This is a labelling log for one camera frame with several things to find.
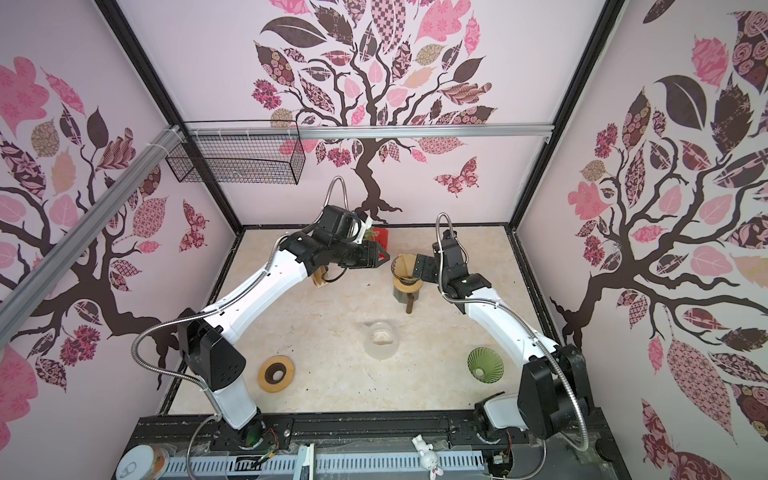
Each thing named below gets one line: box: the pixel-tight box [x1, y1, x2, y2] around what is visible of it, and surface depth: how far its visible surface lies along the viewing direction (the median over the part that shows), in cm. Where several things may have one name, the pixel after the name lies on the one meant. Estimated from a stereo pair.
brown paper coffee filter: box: [396, 253, 417, 278], surface depth 92 cm
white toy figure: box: [411, 434, 444, 480], surface depth 69 cm
